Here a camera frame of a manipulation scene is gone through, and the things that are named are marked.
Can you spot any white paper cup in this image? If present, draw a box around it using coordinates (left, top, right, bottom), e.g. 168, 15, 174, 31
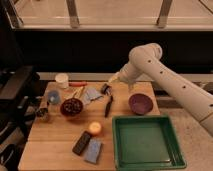
55, 73, 69, 89

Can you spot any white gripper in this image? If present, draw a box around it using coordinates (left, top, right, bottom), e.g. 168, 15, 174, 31
101, 72, 119, 95

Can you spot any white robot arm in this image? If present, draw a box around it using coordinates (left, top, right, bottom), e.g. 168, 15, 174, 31
108, 43, 213, 137

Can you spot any dark red bowl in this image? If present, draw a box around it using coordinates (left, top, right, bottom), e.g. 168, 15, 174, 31
60, 98, 83, 117

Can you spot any black brush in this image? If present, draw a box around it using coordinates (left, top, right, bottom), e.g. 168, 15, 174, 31
104, 95, 113, 117

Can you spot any black rectangular block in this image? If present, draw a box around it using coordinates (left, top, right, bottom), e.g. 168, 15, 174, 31
72, 131, 92, 155

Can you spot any purple bowl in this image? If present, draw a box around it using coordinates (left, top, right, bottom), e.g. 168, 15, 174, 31
128, 93, 153, 115

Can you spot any light blue small cup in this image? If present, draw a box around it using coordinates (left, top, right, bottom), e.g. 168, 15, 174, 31
47, 90, 60, 105

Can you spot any black side equipment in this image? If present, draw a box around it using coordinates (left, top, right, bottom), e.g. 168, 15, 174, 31
0, 66, 40, 171

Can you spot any wooden spoon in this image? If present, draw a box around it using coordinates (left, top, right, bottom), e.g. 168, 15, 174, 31
68, 87, 84, 99

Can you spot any window frame rail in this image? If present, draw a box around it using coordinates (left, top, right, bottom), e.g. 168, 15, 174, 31
9, 0, 213, 31

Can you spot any blue grey cloth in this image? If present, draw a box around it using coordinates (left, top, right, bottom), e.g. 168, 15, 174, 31
82, 87, 102, 105

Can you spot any yellow round fruit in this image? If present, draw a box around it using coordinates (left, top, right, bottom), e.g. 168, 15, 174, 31
88, 122, 102, 135

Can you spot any green plastic tray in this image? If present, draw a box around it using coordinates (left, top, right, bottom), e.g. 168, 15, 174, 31
112, 115, 187, 171

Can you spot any orange carrot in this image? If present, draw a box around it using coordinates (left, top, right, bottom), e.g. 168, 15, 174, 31
69, 82, 87, 87

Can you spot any blue sponge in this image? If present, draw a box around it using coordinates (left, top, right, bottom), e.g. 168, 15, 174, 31
84, 139, 102, 164

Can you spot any small dark metal cup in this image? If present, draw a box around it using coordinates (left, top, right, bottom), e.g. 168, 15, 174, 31
36, 108, 50, 122

